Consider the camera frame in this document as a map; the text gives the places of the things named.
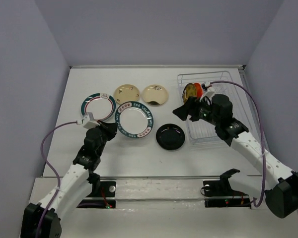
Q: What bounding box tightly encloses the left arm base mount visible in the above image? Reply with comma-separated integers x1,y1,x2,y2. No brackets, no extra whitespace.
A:
77,180,116,209

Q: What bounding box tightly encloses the purple cable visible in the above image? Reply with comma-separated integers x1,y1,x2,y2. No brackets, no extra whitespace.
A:
210,80,267,208
34,120,83,238

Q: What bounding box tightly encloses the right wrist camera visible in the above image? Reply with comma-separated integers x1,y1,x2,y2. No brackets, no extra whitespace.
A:
200,82,215,102

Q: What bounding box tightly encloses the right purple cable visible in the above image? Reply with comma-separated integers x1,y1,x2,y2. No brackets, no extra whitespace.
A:
210,80,267,208

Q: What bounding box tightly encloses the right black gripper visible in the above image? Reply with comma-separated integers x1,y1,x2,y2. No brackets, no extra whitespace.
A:
172,96,221,126

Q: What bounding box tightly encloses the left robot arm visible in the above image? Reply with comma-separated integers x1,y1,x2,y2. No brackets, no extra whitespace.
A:
20,120,118,238

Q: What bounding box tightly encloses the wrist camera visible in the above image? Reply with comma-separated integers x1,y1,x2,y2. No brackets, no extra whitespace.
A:
200,82,215,102
81,112,99,129

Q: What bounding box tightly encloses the black plate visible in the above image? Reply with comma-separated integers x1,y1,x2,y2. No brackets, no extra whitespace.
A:
155,123,185,151

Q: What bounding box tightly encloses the orange plate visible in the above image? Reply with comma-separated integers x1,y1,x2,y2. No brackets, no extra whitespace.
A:
194,83,203,98

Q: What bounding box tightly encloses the white wire dish rack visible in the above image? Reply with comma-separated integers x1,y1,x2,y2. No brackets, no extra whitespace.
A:
173,70,254,144

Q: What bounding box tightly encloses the green rim lettered plate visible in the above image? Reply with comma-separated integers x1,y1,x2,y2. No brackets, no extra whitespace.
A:
115,101,154,139

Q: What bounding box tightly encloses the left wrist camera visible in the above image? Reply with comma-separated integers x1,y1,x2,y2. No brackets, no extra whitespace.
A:
81,112,99,129

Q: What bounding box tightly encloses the green red striped plate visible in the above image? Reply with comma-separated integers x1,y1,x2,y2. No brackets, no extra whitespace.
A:
80,93,116,120

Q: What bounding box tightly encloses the yellow brown patterned plate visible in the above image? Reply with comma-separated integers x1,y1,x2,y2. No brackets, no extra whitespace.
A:
182,83,197,104

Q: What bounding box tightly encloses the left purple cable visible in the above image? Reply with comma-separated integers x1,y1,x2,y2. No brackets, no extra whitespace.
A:
34,120,83,238

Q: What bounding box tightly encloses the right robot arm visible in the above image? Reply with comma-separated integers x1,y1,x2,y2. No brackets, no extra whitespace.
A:
173,94,298,218

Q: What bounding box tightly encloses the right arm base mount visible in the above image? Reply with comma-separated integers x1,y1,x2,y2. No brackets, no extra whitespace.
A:
200,169,252,208

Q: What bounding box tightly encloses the beige plate green patch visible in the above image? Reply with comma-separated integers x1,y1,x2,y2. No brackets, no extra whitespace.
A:
141,84,169,106

